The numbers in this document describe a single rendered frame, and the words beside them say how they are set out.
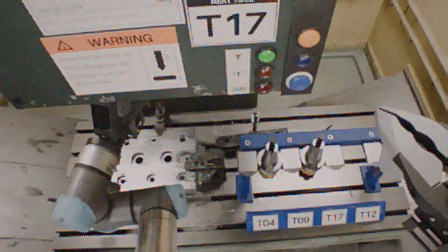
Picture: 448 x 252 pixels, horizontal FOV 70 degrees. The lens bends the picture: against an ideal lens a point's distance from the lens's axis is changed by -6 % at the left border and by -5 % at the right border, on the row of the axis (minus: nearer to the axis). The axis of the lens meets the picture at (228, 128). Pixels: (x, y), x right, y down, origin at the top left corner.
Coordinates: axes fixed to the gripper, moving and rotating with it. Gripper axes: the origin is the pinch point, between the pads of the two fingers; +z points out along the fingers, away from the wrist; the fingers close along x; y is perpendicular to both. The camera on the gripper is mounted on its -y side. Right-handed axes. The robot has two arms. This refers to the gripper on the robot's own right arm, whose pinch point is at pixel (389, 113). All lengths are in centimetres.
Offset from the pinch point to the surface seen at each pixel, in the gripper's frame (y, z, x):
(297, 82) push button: 7.4, 12.5, -0.4
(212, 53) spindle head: 2.0, 18.8, -9.4
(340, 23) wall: 90, 76, 97
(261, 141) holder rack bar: 48, 25, 5
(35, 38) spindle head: -2.6, 28.7, -26.6
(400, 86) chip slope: 86, 29, 87
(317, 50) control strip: 2.3, 12.1, 1.6
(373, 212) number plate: 76, -4, 30
